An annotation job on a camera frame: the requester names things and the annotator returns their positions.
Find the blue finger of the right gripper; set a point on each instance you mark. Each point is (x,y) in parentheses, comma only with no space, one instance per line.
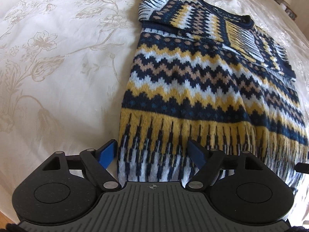
(302,168)

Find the picture frame right nightstand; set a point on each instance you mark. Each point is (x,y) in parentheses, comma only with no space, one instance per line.
(291,14)

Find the cream floral bedspread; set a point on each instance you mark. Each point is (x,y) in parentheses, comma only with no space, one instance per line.
(65,65)

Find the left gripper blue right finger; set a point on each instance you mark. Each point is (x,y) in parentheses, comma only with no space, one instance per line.
(208,163)

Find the navy yellow patterned knit sweater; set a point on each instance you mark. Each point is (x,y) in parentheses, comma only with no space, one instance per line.
(202,73)

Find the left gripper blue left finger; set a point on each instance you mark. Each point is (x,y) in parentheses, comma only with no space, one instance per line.
(95,163)

